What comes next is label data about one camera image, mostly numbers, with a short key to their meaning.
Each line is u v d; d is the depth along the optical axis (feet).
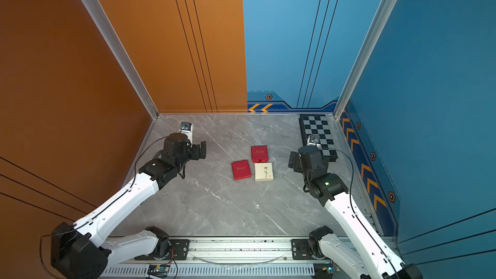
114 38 2.84
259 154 3.26
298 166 2.25
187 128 2.24
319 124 3.65
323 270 2.29
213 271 2.28
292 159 2.28
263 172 3.00
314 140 2.11
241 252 2.47
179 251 2.42
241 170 3.02
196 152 2.33
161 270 2.34
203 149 2.42
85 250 1.23
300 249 2.38
